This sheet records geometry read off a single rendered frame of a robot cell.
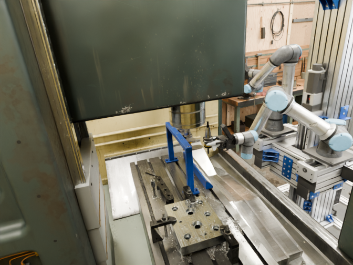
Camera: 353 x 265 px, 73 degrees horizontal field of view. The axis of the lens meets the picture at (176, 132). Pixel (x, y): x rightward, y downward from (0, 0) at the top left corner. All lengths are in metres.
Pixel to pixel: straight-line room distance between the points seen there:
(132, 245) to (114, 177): 0.61
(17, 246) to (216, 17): 0.91
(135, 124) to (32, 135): 1.49
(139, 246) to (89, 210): 0.84
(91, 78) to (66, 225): 0.44
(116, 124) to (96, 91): 1.25
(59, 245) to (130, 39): 0.65
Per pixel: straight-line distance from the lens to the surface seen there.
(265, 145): 2.07
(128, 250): 1.68
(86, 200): 0.87
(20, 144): 0.67
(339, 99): 1.98
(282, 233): 1.65
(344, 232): 1.47
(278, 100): 1.49
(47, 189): 0.72
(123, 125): 2.08
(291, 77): 2.12
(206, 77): 0.91
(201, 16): 0.89
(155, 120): 2.10
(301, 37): 5.15
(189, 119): 0.97
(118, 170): 2.11
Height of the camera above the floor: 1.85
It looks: 23 degrees down
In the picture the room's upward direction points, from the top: 5 degrees counter-clockwise
